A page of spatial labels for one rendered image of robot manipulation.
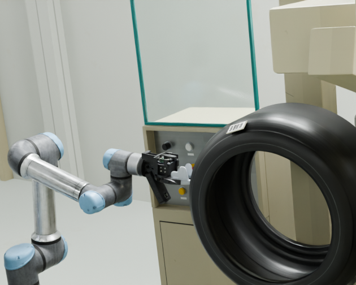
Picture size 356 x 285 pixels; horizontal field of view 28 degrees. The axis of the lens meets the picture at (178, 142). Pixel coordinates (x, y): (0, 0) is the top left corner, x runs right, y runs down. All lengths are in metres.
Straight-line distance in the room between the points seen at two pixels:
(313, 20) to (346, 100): 3.24
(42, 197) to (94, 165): 3.88
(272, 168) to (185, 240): 0.51
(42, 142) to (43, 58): 3.96
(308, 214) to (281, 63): 0.89
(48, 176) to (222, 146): 0.69
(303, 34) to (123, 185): 1.04
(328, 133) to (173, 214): 1.24
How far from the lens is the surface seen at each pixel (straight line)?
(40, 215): 2.75
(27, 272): 2.73
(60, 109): 6.53
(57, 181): 2.44
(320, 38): 1.49
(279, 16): 1.62
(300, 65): 1.62
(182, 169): 2.27
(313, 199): 2.40
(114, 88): 6.15
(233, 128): 2.04
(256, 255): 2.38
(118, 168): 2.40
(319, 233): 2.43
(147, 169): 2.36
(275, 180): 2.94
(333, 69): 1.47
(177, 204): 3.12
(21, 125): 7.30
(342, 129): 2.07
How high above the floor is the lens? 1.88
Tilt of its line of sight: 13 degrees down
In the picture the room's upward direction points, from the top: 6 degrees counter-clockwise
